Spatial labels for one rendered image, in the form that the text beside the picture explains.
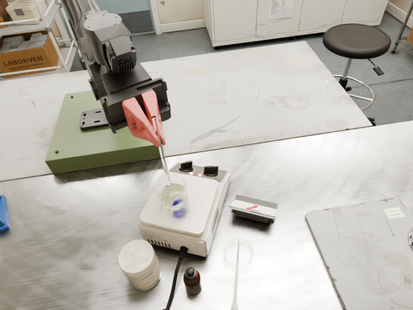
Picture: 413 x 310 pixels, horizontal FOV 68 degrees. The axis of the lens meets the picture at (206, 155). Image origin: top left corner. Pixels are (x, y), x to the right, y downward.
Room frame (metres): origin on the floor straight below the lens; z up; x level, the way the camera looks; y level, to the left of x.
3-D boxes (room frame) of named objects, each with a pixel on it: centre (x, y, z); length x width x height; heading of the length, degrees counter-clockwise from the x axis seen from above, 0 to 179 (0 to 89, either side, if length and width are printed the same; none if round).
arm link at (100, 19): (0.50, 0.15, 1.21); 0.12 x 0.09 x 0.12; 25
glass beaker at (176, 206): (0.31, 0.07, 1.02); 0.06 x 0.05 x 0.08; 91
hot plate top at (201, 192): (0.33, 0.06, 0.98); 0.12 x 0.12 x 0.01; 70
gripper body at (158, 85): (0.42, 0.11, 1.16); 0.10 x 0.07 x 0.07; 115
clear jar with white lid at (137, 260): (0.23, 0.13, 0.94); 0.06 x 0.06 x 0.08
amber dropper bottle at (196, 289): (0.20, 0.04, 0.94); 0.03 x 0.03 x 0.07
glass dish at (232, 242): (0.25, -0.04, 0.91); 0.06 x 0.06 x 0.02
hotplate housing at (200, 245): (0.35, 0.05, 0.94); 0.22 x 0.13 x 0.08; 160
